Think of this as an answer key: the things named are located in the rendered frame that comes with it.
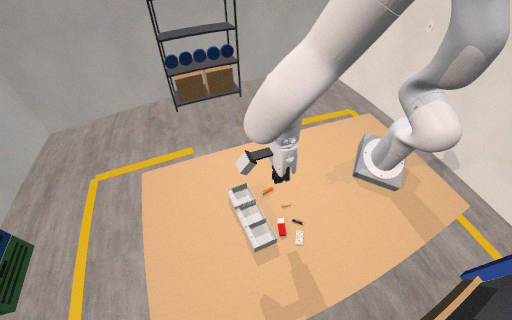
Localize white domino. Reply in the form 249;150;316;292
295;231;303;245

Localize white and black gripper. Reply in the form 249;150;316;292
267;143;298;184

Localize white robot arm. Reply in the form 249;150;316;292
244;0;510;179

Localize red and white eraser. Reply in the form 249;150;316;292
277;218;286;236

